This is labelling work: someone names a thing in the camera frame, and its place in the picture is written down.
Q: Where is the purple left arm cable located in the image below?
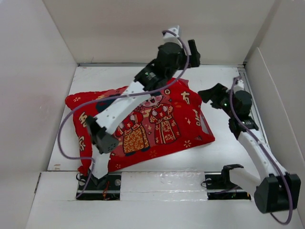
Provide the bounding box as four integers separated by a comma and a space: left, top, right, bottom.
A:
57, 30, 191, 198

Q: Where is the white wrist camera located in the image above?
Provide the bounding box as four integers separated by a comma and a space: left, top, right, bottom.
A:
162, 25, 181, 46
233, 76, 245, 93

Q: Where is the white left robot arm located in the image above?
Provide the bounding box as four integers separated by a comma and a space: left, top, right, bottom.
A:
86, 40, 201, 189

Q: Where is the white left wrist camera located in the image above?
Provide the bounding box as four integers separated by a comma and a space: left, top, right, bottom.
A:
162, 25, 181, 46

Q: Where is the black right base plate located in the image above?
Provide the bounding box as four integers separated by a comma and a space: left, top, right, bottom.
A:
201, 172, 251, 200

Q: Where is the aluminium right side rail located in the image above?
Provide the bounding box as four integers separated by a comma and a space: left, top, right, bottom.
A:
237, 66, 277, 162

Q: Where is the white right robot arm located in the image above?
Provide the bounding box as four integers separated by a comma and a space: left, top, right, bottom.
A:
198, 83, 301, 214

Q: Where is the red patterned pillowcase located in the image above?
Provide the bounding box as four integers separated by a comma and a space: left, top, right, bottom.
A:
65, 79, 215, 175

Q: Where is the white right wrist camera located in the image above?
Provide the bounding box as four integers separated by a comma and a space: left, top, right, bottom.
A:
233, 76, 245, 93

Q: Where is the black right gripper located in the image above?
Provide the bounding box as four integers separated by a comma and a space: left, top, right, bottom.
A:
197, 83, 236, 118

